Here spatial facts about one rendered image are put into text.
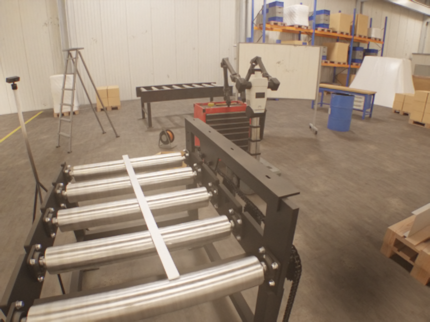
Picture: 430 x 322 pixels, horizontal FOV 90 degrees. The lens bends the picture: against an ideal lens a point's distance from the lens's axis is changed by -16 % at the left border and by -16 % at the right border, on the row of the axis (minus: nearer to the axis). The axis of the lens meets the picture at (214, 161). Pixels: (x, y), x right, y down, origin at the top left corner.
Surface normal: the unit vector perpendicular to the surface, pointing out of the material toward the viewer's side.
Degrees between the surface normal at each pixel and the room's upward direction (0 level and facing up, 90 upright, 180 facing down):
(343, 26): 90
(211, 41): 90
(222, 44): 90
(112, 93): 90
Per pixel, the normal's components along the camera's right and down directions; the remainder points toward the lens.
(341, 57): 0.36, 0.36
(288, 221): -0.94, 0.14
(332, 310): 0.00, -0.92
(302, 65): -0.07, 0.38
